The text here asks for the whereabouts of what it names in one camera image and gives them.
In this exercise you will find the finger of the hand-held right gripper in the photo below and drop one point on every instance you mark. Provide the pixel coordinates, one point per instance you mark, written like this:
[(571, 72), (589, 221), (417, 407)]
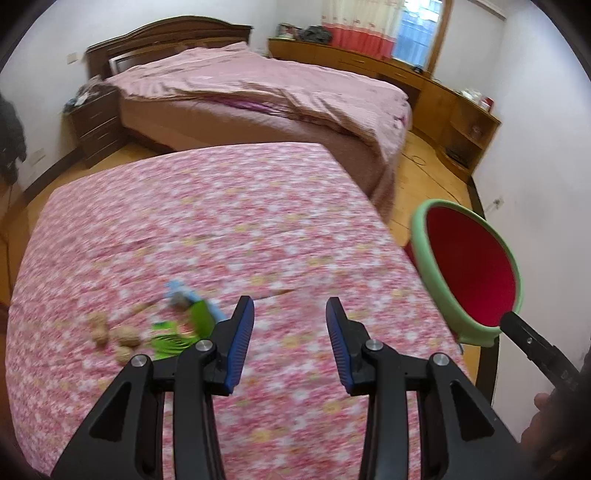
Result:
[(524, 334)]

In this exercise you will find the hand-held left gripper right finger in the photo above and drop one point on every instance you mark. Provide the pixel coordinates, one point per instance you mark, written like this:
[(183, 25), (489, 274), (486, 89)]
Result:
[(336, 346)]

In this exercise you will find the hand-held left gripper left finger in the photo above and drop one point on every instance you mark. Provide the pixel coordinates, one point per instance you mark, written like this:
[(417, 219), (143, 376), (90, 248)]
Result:
[(240, 341)]

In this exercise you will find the red bin with green rim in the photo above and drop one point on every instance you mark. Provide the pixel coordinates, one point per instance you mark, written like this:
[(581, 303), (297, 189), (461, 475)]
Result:
[(471, 272)]

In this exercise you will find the person's right hand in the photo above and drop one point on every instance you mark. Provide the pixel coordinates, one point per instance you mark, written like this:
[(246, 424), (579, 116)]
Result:
[(541, 415)]

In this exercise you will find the green mosquito coil box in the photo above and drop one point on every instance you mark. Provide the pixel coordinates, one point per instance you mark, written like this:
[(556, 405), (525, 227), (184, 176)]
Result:
[(184, 339)]

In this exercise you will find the thin wooden skewer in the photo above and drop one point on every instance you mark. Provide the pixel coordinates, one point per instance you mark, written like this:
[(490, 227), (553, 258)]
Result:
[(277, 293)]

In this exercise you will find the walnut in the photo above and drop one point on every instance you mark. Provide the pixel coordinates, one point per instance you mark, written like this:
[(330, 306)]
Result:
[(125, 335), (98, 328), (123, 355)]

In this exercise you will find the pink floral tablecloth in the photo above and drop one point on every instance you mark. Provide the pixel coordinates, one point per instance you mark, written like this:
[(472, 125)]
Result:
[(254, 221)]

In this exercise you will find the small red box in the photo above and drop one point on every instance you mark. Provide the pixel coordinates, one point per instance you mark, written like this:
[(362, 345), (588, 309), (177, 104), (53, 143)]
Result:
[(487, 103)]

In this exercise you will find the white tissue pack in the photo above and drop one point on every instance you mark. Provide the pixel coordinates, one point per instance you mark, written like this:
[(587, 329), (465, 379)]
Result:
[(472, 93)]

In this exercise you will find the long wooden cabinet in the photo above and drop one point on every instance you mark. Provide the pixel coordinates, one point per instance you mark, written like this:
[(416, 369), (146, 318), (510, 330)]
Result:
[(443, 97)]

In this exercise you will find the pink blanket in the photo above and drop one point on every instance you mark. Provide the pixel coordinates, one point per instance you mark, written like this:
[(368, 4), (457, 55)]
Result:
[(277, 87)]

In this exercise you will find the dark wooden nightstand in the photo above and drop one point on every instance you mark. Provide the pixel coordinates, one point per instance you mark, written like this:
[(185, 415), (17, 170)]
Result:
[(97, 124)]

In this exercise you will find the small heap of clothes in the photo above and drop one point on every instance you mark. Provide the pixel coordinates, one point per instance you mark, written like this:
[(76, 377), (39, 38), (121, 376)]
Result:
[(81, 99)]

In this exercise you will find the black jacket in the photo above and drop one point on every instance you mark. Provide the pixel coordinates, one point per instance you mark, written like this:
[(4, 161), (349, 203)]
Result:
[(9, 134)]

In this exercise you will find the dark cloth bundle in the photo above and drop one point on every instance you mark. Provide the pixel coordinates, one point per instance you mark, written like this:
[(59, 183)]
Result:
[(314, 34)]

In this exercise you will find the barred window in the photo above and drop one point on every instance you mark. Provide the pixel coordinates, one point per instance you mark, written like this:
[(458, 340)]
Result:
[(415, 37)]

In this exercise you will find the dark wooden bed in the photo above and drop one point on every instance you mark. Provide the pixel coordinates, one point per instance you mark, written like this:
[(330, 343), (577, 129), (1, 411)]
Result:
[(152, 34)]

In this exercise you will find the white and red curtain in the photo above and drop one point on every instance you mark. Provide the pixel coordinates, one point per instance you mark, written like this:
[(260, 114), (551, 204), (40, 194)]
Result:
[(360, 27)]

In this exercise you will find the wall socket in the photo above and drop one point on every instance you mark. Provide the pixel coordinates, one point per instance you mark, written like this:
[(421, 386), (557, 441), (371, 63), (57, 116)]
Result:
[(38, 157)]

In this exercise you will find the small picture frame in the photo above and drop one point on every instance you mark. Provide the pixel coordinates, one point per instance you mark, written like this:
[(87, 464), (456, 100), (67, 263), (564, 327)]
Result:
[(286, 31)]

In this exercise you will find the wall switch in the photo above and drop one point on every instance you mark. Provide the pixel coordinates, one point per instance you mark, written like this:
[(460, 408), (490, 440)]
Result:
[(73, 57)]

